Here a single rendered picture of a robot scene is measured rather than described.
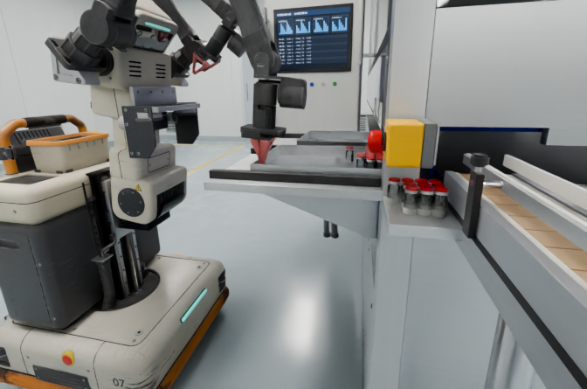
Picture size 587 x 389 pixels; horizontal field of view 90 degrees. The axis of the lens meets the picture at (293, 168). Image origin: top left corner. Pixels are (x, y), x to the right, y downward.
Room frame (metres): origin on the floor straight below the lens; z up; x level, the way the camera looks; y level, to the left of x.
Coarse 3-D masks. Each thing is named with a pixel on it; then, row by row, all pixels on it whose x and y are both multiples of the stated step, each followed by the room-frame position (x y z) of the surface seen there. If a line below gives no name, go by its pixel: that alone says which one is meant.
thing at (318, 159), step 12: (276, 156) 0.89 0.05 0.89; (288, 156) 0.90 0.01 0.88; (300, 156) 0.90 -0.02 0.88; (312, 156) 0.89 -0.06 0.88; (324, 156) 0.89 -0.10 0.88; (336, 156) 0.89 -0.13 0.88; (252, 168) 0.68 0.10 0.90; (264, 168) 0.67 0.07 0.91; (276, 168) 0.67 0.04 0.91; (288, 168) 0.66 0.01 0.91; (300, 168) 0.65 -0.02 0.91; (312, 168) 0.65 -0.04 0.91; (324, 168) 0.64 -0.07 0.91; (336, 168) 0.64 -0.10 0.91; (348, 168) 0.63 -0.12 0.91; (360, 168) 0.63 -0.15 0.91
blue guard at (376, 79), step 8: (384, 48) 0.75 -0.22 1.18; (384, 56) 0.74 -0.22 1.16; (376, 64) 1.10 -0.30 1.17; (384, 64) 0.72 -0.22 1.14; (376, 72) 1.07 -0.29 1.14; (384, 72) 0.71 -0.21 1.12; (368, 80) 2.36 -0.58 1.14; (376, 80) 1.04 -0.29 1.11; (384, 80) 0.69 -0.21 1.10; (368, 88) 2.23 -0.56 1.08; (376, 88) 1.01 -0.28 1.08; (384, 88) 0.68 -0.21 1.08; (368, 96) 2.12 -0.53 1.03; (376, 96) 0.98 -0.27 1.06; (376, 104) 0.96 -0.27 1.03; (376, 112) 0.93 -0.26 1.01
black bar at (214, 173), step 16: (224, 176) 0.67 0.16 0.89; (240, 176) 0.67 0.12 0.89; (256, 176) 0.66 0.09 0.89; (272, 176) 0.65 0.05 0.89; (288, 176) 0.64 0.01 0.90; (304, 176) 0.63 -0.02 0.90; (320, 176) 0.62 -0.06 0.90; (336, 176) 0.62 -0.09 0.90; (352, 176) 0.62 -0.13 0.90; (368, 176) 0.61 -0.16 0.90
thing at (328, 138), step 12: (312, 132) 1.25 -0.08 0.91; (324, 132) 1.24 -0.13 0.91; (336, 132) 1.23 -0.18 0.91; (348, 132) 1.22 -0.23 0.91; (360, 132) 1.21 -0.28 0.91; (300, 144) 1.00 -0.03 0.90; (312, 144) 0.99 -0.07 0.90; (324, 144) 0.98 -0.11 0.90; (336, 144) 0.97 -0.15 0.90; (348, 144) 0.97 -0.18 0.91; (360, 144) 0.96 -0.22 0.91
